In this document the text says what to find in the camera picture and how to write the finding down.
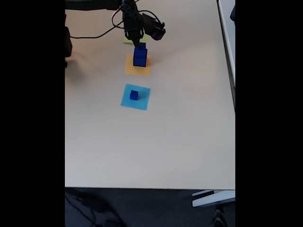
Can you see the small blue cube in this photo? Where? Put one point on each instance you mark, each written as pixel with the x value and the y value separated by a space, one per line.
pixel 133 95

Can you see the green paper square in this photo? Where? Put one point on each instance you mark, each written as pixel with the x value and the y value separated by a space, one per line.
pixel 126 40

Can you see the orange paper square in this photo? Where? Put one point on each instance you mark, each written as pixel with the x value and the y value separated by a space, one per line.
pixel 132 71

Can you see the light blue paper square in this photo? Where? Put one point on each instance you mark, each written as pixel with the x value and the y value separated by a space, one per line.
pixel 139 104

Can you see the medium blue cube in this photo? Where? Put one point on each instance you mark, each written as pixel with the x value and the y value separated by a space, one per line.
pixel 144 46

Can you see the large blue cube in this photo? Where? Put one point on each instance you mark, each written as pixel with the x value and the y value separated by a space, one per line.
pixel 139 62

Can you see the white neighbouring table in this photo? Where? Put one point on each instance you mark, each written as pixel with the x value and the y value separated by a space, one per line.
pixel 228 35

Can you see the dark blue chair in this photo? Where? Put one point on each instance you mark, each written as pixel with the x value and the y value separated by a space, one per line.
pixel 233 13

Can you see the white table leg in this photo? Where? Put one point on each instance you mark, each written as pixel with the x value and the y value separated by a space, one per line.
pixel 213 199

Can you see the black camera box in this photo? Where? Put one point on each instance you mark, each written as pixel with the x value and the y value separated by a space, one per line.
pixel 155 29

